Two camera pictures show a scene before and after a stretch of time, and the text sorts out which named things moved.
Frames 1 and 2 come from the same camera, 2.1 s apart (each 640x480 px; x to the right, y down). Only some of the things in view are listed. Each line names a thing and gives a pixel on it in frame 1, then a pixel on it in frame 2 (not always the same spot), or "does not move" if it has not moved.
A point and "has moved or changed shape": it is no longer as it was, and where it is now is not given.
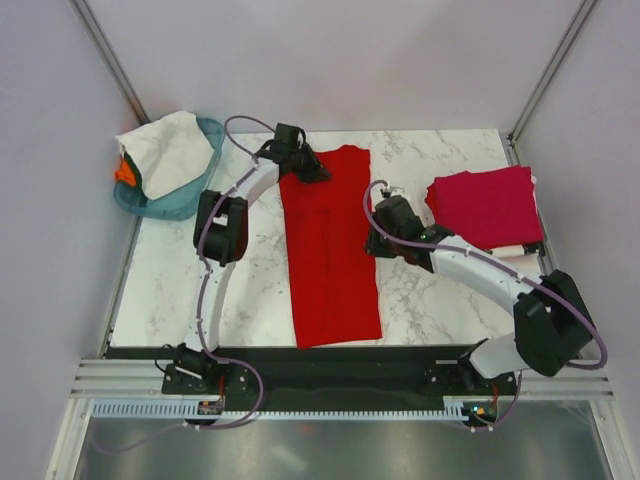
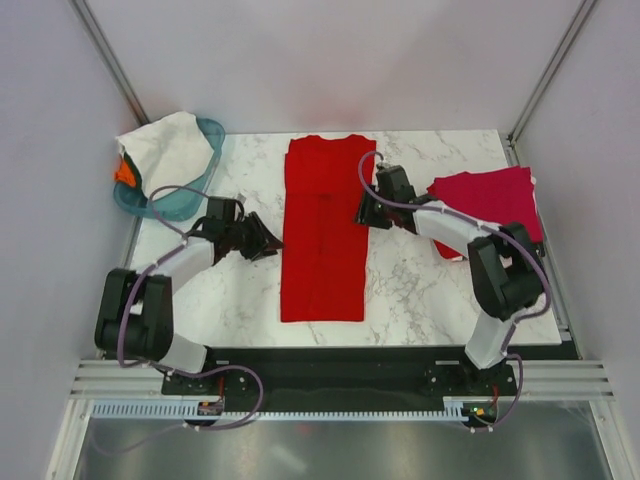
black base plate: x=318 y=373 does not move
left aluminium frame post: x=97 y=37 does not move
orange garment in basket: x=125 y=174 does not move
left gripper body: x=305 y=164 to x=249 y=237
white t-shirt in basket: x=167 y=153 does not move
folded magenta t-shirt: x=488 y=208 does not move
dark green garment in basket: x=137 y=173 does not move
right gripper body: x=380 y=246 to x=373 y=212
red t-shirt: x=335 y=279 has moved or changed shape
